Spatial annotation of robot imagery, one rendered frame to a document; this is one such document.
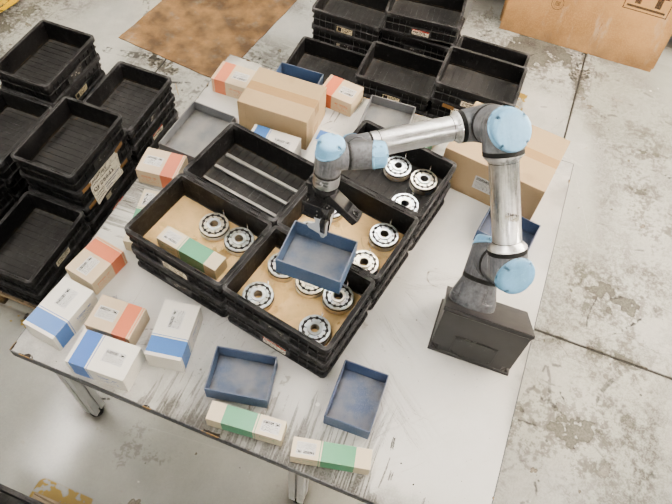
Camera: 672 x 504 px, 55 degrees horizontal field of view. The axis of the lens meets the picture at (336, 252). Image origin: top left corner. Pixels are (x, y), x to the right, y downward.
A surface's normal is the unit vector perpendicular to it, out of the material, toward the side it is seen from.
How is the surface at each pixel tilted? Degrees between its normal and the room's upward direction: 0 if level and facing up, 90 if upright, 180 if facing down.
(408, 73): 0
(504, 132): 44
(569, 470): 0
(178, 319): 0
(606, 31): 73
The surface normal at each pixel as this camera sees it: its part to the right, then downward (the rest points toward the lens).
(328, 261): 0.05, -0.54
